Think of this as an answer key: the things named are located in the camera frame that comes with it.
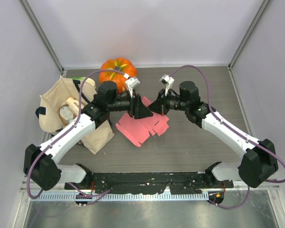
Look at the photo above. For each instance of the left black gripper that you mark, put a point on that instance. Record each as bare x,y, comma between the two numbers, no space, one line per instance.
137,109

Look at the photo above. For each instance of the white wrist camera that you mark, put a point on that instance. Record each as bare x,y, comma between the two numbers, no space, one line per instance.
168,81
131,83

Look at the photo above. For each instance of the green white item behind bag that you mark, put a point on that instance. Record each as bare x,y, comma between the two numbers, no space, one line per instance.
78,78

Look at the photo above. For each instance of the round labelled tub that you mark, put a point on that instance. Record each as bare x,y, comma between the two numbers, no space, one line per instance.
65,115

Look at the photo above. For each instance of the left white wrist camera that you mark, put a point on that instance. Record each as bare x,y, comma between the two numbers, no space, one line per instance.
131,83

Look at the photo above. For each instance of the pink paper box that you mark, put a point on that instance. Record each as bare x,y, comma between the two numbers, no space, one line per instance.
137,131

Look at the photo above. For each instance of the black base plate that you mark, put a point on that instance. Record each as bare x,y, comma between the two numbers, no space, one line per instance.
150,183

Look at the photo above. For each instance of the white slotted cable duct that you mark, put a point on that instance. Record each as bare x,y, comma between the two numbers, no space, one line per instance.
166,196

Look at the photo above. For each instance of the cream lotion bottle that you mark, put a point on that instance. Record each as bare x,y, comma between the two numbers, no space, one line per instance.
74,105

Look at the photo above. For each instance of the beige canvas tote bag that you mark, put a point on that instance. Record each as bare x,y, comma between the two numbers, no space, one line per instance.
54,113

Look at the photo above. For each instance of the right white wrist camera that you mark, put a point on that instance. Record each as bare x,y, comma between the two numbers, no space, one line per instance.
168,81

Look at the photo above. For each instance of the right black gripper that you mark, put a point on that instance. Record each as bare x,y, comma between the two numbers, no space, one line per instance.
159,106

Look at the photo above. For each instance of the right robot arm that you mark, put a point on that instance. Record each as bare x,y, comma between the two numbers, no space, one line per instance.
257,157

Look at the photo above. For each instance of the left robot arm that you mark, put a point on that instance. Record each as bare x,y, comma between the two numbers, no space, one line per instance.
41,163

